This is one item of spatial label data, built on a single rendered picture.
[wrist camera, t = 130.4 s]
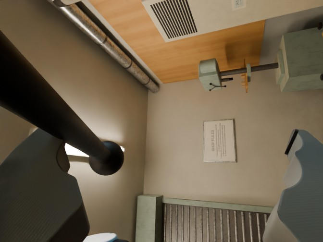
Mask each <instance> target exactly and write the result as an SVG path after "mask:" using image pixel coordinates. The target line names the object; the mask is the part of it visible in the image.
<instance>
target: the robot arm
mask: <svg viewBox="0 0 323 242"><path fill-rule="evenodd" d="M65 145H66V143H65V142H64V141H63V140H62V139H58V138H56V137H54V136H53V135H51V134H49V133H47V132H45V131H44V130H42V129H40V128H38V129H36V130H35V131H34V132H33V133H32V134H30V135H29V136H28V137H27V138H26V139H25V140H23V141H22V142H21V143H20V144H19V145H18V146H17V147H16V148H15V149H14V150H13V151H12V152H11V153H10V154H9V155H8V156H7V157H6V158H5V159H4V160H3V161H2V163H1V164H0V242H129V241H127V240H120V239H118V236H117V235H116V234H115V233H100V234H94V235H90V236H87V235H88V234H89V231H90V224H89V220H88V217H87V213H86V209H85V206H84V202H83V199H82V195H81V192H80V189H79V186H78V182H77V179H76V177H74V176H72V175H70V174H68V171H69V169H70V162H69V159H68V156H67V153H66V149H65ZM285 154H286V155H287V157H288V159H289V161H290V164H289V166H288V168H287V170H286V172H285V174H284V176H283V181H284V183H285V185H286V189H284V190H283V191H282V193H281V195H280V197H279V199H278V201H277V203H276V205H275V206H274V208H273V210H272V212H271V214H270V216H269V218H268V221H267V224H266V228H265V231H264V234H263V238H262V240H263V242H323V144H322V143H321V142H319V141H318V140H317V139H316V138H315V137H314V136H312V135H311V134H310V133H309V132H308V131H306V130H298V129H294V130H293V131H292V133H291V136H290V138H289V141H288V144H287V147H286V151H285Z"/></svg>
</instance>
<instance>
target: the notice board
mask: <svg viewBox="0 0 323 242"><path fill-rule="evenodd" d="M203 153H204V162H228V163H237V161H236V140H235V125H234V119H223V120H209V121H203Z"/></svg>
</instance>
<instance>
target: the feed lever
mask: <svg viewBox="0 0 323 242"><path fill-rule="evenodd" d="M0 106H1V107H3V108H5V109H6V110H8V111H10V112H12V113H13V114H15V115H17V116H19V117H21V118H22V119H24V120H26V121H28V122H29V123H31V124H33V125H35V126H36V127H38V128H40V129H42V130H44V131H45V132H47V133H49V134H51V135H53V136H54V137H56V138H58V139H62V140H63V141H64V142H65V143H67V144H68V145H70V146H72V147H74V148H75V149H77V150H79V151H81V152H82V153H84V154H86V155H88V156H89V159H88V160H89V164H90V167H91V168H92V170H93V171H94V172H96V173H97V174H99V175H103V176H108V175H112V174H114V173H116V172H117V171H118V170H119V169H120V168H121V167H122V165H123V163H124V153H123V150H122V149H121V147H120V146H119V145H118V144H116V143H115V142H112V141H103V142H102V141H101V140H100V139H99V138H98V137H97V136H96V135H95V134H94V133H93V132H92V131H91V130H90V128H89V127H88V126H87V125H86V124H85V123H84V122H83V121H82V120H81V119H80V117H79V116H78V115H77V114H76V113H75V112H74V111H73V110H72V109H71V107H70V106H69V105H68V104H67V103H66V102H65V101H64V100H63V99H62V97H61V96H60V95H59V94H58V93H57V92H56V91H55V90H54V89H53V88H52V86H51V85H50V84H49V83H48V82H47V81H46V80H45V79H44V78H43V76H42V75H41V74H40V73H39V72H38V71H37V70H36V69H35V68H34V66H33V65H32V64H31V63H30V62H29V61H28V60H27V59H26V58H25V57H24V55H23V54H22V53H21V52H20V51H19V50H18V49H17V48H16V47H15V45H14V44H13V43H12V42H11V41H10V40H9V39H8V38H7V37H6V36H5V34H4V33H3V32H1V30H0Z"/></svg>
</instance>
